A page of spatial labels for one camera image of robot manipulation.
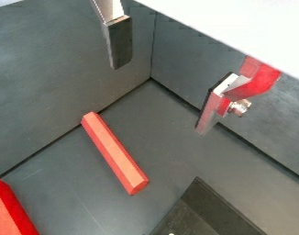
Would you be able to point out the red peg board base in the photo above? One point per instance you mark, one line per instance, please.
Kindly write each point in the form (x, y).
(15, 222)

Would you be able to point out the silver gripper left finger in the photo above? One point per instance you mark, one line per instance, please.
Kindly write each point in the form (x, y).
(117, 26)

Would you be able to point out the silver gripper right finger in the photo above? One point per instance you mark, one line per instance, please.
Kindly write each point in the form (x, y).
(229, 95)

